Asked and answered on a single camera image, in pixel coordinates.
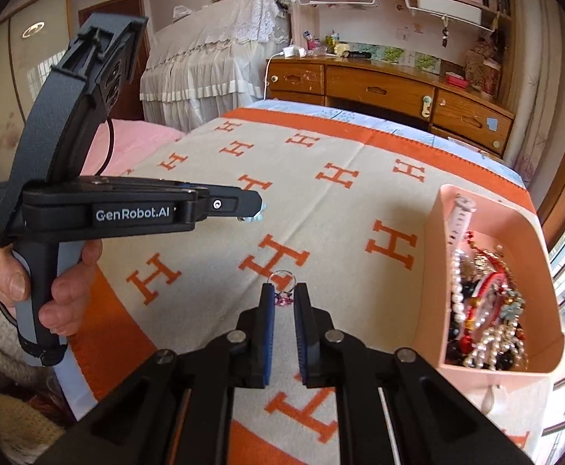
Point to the white wrist watch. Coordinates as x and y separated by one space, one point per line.
459 223

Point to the cream sliding closet door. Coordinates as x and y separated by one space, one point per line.
1 121

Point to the blue sticker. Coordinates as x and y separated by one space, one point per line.
491 124

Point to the pink plastic tray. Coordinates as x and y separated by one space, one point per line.
539 271

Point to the red box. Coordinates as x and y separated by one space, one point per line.
457 80

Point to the person's left hand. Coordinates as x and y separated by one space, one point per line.
67 300

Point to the green landscape picture strip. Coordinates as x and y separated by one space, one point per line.
403 58

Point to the wooden desk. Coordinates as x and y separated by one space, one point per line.
379 89

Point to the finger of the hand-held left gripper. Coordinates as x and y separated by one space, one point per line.
214 186
229 203

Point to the yellow knit garment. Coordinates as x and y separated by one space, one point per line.
16 426

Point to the cluster of small bottles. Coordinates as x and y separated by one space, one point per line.
326 43

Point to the pink blanket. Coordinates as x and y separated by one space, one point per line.
137 140

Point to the cream drawer safety lock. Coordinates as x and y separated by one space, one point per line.
426 106

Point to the floral paper bag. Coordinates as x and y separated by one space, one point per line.
483 70

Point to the white floral curtain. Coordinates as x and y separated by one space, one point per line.
534 82

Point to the blue flower hair clip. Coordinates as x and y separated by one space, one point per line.
258 215

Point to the black flashlight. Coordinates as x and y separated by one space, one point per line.
359 54

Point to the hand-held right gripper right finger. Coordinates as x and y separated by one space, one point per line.
302 329

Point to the lace covered cabinet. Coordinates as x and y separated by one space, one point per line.
205 58

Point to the brown wooden door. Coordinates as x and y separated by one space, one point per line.
103 9

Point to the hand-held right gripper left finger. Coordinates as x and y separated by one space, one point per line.
266 329

